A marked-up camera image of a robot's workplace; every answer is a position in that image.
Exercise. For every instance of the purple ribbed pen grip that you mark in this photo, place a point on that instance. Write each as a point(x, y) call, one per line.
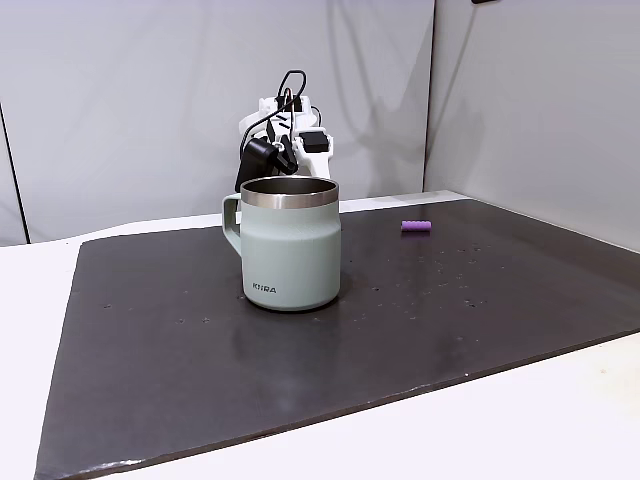
point(416, 226)

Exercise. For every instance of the black table mat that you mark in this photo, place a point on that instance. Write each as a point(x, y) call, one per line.
point(450, 310)

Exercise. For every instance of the black camera mount clip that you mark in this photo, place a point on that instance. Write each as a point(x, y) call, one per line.
point(286, 152)

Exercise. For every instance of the sage green steel mug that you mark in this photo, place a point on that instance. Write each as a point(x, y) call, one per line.
point(290, 250)

